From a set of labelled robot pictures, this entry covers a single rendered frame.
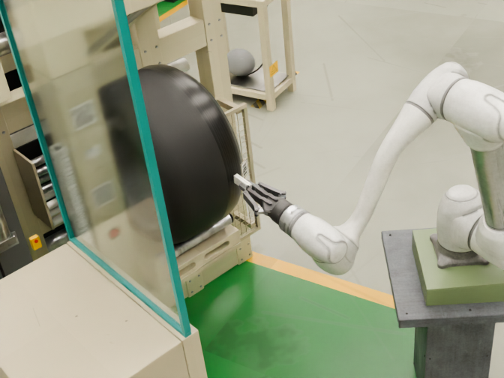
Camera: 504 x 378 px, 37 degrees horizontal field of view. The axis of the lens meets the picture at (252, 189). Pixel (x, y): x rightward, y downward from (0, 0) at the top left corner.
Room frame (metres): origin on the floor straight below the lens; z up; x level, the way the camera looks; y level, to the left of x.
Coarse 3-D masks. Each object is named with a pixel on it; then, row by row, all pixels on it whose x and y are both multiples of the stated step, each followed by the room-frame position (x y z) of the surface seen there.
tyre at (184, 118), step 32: (160, 64) 2.34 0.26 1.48; (160, 96) 2.13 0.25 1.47; (192, 96) 2.14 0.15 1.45; (160, 128) 2.02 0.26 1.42; (192, 128) 2.04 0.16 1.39; (224, 128) 2.09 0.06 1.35; (160, 160) 1.96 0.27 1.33; (192, 160) 1.98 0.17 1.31; (224, 160) 2.03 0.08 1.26; (192, 192) 1.94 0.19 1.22; (224, 192) 2.01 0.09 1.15; (192, 224) 1.95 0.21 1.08
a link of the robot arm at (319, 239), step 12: (312, 216) 1.71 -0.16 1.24; (300, 228) 1.67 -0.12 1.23; (312, 228) 1.66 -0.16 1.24; (324, 228) 1.65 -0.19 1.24; (300, 240) 1.65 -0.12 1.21; (312, 240) 1.63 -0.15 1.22; (324, 240) 1.62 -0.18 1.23; (336, 240) 1.61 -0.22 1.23; (312, 252) 1.62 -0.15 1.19; (324, 252) 1.59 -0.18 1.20; (336, 252) 1.59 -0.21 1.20
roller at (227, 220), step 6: (228, 216) 2.19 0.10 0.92; (222, 222) 2.16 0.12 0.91; (228, 222) 2.18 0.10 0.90; (210, 228) 2.13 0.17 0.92; (216, 228) 2.14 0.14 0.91; (222, 228) 2.16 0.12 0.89; (198, 234) 2.10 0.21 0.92; (204, 234) 2.11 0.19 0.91; (210, 234) 2.12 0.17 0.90; (192, 240) 2.08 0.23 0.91; (198, 240) 2.09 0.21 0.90; (174, 246) 2.05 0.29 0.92; (180, 246) 2.05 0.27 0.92; (186, 246) 2.06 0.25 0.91; (192, 246) 2.07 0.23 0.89; (180, 252) 2.04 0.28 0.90
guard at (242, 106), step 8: (240, 104) 2.88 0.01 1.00; (224, 112) 2.82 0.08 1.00; (232, 112) 2.83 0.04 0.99; (232, 128) 2.84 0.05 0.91; (248, 128) 2.88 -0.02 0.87; (248, 136) 2.87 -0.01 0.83; (248, 144) 2.87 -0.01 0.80; (248, 152) 2.87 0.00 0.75; (248, 160) 2.88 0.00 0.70; (248, 168) 2.87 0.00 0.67; (248, 208) 2.85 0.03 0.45; (240, 224) 2.82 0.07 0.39; (256, 224) 2.87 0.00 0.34; (248, 232) 2.84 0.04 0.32; (240, 240) 2.80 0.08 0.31
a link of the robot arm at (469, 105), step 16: (464, 80) 1.85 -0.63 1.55; (448, 96) 1.82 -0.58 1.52; (464, 96) 1.79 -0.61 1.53; (480, 96) 1.76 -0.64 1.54; (496, 96) 1.75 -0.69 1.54; (448, 112) 1.80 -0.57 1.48; (464, 112) 1.76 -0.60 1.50; (480, 112) 1.73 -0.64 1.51; (496, 112) 1.70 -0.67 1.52; (464, 128) 1.76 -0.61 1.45; (480, 128) 1.71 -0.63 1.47; (496, 128) 1.69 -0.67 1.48; (480, 144) 1.74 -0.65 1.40; (496, 144) 1.74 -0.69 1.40; (480, 160) 1.78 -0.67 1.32; (496, 160) 1.77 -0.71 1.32; (480, 176) 1.81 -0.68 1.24; (496, 176) 1.78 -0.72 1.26; (480, 192) 1.84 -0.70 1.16; (496, 192) 1.79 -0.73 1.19; (496, 208) 1.81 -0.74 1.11; (480, 224) 1.89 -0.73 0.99; (496, 224) 1.82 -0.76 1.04; (480, 240) 1.87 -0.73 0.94; (496, 240) 1.81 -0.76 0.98; (496, 256) 1.82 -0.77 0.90
